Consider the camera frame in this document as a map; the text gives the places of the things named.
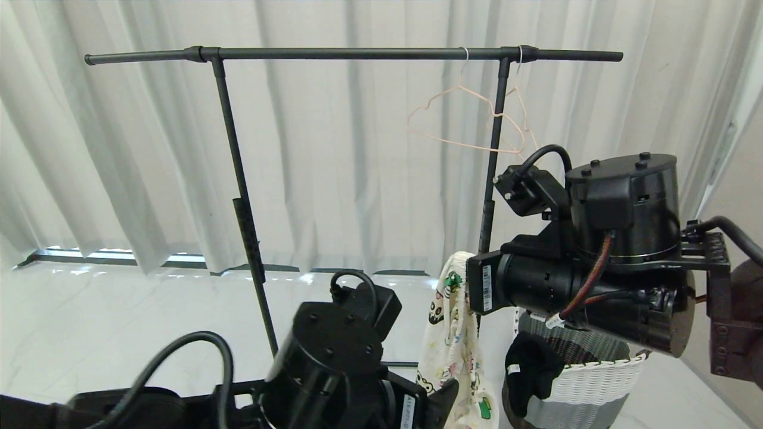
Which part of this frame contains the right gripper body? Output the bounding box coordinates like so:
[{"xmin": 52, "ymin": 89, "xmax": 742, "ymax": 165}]
[{"xmin": 467, "ymin": 235, "xmax": 696, "ymax": 358}]

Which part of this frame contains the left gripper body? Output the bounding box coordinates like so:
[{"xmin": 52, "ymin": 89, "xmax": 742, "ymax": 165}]
[{"xmin": 381, "ymin": 369, "xmax": 443, "ymax": 429}]

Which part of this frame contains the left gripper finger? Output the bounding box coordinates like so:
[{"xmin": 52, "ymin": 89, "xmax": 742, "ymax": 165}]
[{"xmin": 424, "ymin": 378, "xmax": 460, "ymax": 429}]

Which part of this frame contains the cream printed garment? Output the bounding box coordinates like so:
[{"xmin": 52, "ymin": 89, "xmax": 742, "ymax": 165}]
[{"xmin": 416, "ymin": 250, "xmax": 500, "ymax": 429}]

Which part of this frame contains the pink clothes hanger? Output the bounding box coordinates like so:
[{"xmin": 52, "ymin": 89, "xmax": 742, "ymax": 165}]
[
  {"xmin": 407, "ymin": 48, "xmax": 526, "ymax": 154},
  {"xmin": 507, "ymin": 46, "xmax": 540, "ymax": 153}
]

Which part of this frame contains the white laundry basket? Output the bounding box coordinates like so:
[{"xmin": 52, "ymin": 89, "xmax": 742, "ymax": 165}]
[{"xmin": 501, "ymin": 310, "xmax": 650, "ymax": 429}]

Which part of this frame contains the black clothes rack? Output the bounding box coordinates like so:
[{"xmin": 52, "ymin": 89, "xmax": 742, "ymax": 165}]
[{"xmin": 85, "ymin": 45, "xmax": 624, "ymax": 367}]

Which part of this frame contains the black garment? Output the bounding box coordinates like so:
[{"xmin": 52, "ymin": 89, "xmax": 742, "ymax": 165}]
[{"xmin": 504, "ymin": 332, "xmax": 566, "ymax": 418}]

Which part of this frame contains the white curtain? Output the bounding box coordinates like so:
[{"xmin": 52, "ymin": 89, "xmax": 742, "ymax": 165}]
[{"xmin": 0, "ymin": 0, "xmax": 763, "ymax": 278}]

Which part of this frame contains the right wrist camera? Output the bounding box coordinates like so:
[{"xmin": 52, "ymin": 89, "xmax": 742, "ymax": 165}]
[{"xmin": 494, "ymin": 166, "xmax": 574, "ymax": 239}]

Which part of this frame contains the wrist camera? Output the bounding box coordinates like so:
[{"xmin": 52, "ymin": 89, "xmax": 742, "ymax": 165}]
[
  {"xmin": 494, "ymin": 166, "xmax": 574, "ymax": 239},
  {"xmin": 331, "ymin": 280, "xmax": 403, "ymax": 341}
]

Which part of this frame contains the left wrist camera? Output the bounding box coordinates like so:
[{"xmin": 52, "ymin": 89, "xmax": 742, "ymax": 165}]
[{"xmin": 331, "ymin": 280, "xmax": 403, "ymax": 341}]

